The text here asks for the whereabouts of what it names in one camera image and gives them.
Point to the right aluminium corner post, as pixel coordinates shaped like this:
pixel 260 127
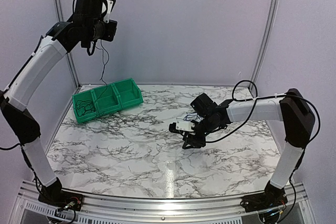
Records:
pixel 271 17

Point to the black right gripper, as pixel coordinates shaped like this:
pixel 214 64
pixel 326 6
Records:
pixel 196 142

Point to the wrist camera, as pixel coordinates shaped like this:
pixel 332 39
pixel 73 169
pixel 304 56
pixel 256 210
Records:
pixel 181 126
pixel 107 7

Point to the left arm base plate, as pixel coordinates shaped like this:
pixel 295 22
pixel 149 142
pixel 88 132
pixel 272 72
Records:
pixel 64 200

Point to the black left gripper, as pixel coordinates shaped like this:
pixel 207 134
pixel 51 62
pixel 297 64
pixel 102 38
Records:
pixel 109 34

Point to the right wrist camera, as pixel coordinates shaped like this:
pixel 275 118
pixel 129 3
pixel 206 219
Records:
pixel 181 126

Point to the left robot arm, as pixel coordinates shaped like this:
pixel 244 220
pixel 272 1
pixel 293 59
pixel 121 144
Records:
pixel 89 23

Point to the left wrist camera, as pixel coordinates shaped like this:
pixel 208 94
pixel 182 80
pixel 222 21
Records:
pixel 107 7

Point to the green bin left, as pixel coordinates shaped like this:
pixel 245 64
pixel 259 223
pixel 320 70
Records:
pixel 84 107

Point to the green bin middle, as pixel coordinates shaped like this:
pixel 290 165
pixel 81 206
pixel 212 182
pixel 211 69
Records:
pixel 106 100

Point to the left aluminium corner post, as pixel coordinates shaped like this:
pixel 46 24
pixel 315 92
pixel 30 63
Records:
pixel 64 28

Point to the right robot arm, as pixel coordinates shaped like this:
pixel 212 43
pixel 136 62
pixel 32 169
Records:
pixel 299 118

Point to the green bin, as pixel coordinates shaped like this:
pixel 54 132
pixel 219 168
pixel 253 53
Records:
pixel 129 93
pixel 84 107
pixel 106 100

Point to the aluminium front rail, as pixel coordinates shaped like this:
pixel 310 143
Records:
pixel 182 208

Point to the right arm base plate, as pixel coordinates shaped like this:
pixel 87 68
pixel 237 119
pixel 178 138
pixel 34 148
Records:
pixel 261 201

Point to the aluminium corner post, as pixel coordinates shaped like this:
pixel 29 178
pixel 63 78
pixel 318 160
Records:
pixel 64 28
pixel 271 17

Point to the green bin right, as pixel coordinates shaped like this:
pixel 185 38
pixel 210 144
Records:
pixel 129 93

